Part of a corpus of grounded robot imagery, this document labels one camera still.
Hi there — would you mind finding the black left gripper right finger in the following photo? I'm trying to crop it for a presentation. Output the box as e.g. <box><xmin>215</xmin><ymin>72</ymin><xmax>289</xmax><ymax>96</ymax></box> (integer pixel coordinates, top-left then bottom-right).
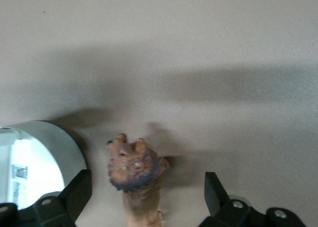
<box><xmin>198</xmin><ymin>171</ymin><xmax>308</xmax><ymax>227</ymax></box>

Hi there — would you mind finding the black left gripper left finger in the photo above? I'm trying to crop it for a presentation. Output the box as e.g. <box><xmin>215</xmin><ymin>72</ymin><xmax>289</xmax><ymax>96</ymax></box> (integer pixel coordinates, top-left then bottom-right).
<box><xmin>0</xmin><ymin>169</ymin><xmax>92</xmax><ymax>227</ymax></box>

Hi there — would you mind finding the white desk lamp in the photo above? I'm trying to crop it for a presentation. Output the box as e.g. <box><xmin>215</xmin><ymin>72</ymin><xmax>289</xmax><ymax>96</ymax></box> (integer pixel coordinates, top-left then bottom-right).
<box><xmin>0</xmin><ymin>120</ymin><xmax>88</xmax><ymax>211</ymax></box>

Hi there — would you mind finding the brown lion statue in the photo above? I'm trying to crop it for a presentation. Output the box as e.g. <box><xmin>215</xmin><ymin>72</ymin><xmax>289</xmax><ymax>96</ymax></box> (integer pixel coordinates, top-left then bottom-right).
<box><xmin>106</xmin><ymin>133</ymin><xmax>171</xmax><ymax>227</ymax></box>

